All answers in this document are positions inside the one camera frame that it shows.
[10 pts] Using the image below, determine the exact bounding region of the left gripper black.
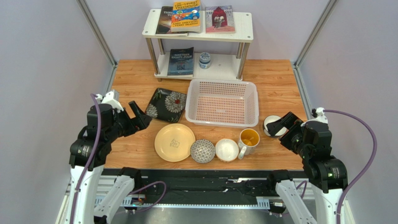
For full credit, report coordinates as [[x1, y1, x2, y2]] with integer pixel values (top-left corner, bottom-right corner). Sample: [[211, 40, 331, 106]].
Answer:
[[106, 100, 152, 142]]

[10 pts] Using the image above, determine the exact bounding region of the black rimmed white bowl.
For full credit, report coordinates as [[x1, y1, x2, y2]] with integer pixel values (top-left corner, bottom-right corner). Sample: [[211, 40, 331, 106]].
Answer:
[[263, 115, 287, 138]]

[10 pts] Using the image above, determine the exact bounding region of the black square floral plate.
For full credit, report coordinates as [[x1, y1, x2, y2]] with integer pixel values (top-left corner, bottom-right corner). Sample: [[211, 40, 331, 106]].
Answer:
[[145, 88, 187, 123]]

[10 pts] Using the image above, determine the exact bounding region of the yellow round bear plate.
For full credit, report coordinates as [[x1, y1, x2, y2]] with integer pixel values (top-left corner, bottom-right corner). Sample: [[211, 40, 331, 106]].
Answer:
[[154, 123, 196, 162]]

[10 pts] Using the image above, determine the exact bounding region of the white small bowl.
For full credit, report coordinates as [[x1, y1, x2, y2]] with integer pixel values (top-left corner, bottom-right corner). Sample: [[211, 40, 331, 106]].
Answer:
[[215, 139, 239, 162]]

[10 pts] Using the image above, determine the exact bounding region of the white perforated plastic basket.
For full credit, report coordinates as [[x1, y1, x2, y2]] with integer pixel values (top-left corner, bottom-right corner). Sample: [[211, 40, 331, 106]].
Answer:
[[185, 79, 259, 129]]

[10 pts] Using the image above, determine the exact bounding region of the grey patterned small bowl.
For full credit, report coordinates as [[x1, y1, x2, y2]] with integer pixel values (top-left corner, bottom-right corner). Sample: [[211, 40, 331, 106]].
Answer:
[[190, 139, 216, 164]]

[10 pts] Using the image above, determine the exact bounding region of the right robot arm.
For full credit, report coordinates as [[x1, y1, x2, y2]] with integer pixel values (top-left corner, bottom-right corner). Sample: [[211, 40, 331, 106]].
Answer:
[[263, 107, 348, 224]]

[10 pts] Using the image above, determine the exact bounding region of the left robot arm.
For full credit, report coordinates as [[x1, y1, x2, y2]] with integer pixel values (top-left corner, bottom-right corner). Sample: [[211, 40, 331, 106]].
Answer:
[[65, 101, 152, 224]]

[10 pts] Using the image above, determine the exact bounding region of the white mug yellow inside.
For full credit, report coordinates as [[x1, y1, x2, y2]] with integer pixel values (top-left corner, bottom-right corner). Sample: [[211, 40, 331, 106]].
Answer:
[[238, 128, 260, 160]]

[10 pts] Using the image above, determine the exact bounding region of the dark blue Nineteen Eighty-Four book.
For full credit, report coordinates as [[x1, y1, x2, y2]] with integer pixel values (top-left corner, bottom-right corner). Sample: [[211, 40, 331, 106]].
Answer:
[[167, 47, 194, 78]]

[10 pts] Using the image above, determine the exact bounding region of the white two-tier shelf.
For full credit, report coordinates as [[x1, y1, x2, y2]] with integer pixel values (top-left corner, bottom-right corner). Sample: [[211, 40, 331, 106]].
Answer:
[[142, 9, 254, 81]]

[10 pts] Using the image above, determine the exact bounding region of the small blue white ceramic jar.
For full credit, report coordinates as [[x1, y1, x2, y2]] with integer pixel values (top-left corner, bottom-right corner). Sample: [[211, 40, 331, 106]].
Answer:
[[199, 52, 211, 69]]

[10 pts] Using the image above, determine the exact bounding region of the dark paperback book top shelf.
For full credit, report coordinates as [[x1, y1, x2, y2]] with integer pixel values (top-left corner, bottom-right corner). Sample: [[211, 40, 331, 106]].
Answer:
[[155, 6, 188, 36]]

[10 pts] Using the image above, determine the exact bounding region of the orange yellow treehouse book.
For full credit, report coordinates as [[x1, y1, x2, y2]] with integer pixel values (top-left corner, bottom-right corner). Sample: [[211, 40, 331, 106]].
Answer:
[[171, 0, 201, 33]]

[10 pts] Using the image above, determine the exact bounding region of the red pink cover book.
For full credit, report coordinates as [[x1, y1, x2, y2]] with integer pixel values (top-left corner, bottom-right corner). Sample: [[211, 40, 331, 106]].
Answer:
[[205, 5, 235, 34]]

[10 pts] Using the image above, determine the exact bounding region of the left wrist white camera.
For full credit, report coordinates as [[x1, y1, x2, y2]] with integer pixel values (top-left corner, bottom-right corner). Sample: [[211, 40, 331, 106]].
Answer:
[[94, 90, 124, 113]]

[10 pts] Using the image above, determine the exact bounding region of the wrist white camera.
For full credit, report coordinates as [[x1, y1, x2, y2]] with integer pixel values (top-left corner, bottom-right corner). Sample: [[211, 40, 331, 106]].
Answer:
[[309, 107, 328, 124], [94, 90, 124, 113]]

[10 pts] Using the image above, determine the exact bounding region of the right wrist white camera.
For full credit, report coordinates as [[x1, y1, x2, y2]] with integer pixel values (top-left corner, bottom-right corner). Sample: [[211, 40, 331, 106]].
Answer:
[[309, 107, 328, 124]]

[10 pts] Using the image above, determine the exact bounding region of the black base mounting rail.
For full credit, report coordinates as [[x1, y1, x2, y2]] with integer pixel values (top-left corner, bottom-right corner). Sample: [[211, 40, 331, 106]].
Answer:
[[134, 169, 277, 205]]

